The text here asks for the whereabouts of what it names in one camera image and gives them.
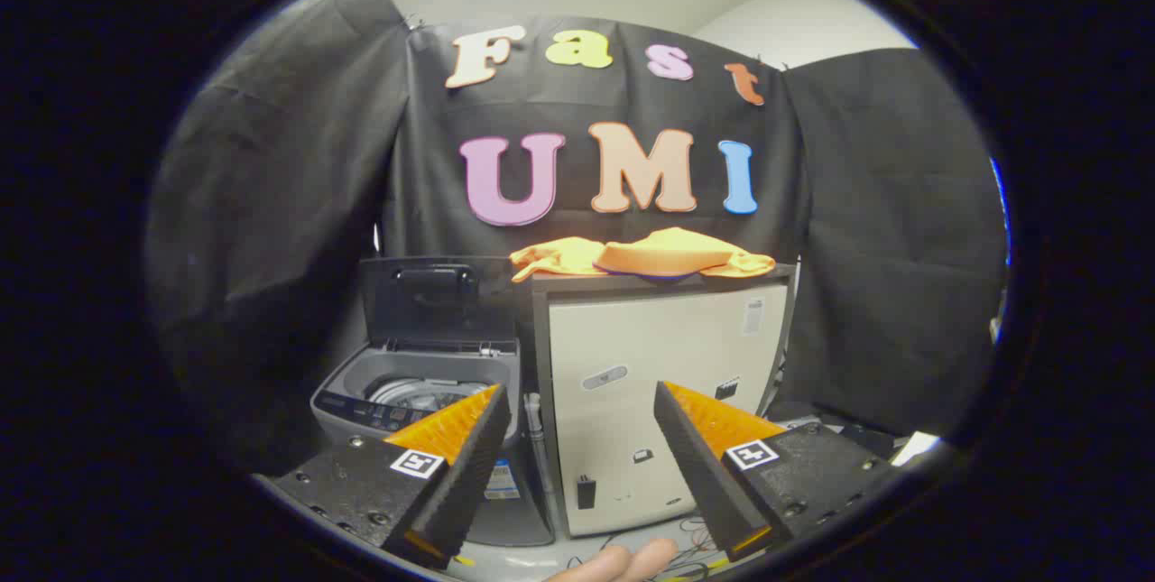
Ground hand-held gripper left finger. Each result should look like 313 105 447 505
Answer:
271 383 512 570

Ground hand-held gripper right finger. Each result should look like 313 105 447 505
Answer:
653 381 896 562

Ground grey washing machine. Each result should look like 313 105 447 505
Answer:
310 340 556 549

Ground orange garment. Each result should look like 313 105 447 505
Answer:
509 227 777 284

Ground beige cabinet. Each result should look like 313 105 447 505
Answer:
516 263 800 540

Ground white flat object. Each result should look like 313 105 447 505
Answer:
892 430 945 467

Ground black backdrop cloth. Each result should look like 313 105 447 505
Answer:
144 0 1010 475

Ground grey drain hose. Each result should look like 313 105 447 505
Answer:
525 393 566 536

